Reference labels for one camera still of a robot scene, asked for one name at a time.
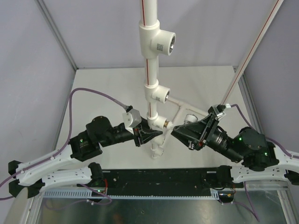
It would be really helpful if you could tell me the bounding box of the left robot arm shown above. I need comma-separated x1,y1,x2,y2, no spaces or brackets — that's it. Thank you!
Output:
8,116,163,198

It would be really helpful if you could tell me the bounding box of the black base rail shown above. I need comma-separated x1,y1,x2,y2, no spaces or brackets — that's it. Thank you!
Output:
60,168,244,196

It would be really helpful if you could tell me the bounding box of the white PVC pipe frame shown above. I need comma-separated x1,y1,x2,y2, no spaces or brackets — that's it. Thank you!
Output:
137,0,284,161

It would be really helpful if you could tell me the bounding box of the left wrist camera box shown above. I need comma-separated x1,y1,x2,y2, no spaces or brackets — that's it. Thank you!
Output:
122,106,142,129

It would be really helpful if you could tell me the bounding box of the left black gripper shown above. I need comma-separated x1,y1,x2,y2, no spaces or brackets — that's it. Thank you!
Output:
101,117,164,147

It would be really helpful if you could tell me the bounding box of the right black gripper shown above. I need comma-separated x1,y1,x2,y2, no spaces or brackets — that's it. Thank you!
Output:
169,113,241,163

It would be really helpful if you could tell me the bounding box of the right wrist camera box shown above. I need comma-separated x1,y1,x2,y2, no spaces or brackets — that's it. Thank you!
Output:
208,104,231,120

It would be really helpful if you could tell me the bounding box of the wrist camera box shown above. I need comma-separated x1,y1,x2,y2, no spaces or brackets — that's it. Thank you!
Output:
208,104,231,120
122,106,142,129

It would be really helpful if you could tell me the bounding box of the aluminium table frame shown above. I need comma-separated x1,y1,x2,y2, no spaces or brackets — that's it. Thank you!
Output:
27,180,299,224

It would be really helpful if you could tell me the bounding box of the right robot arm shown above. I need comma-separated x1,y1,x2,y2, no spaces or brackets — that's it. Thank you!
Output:
171,113,299,187

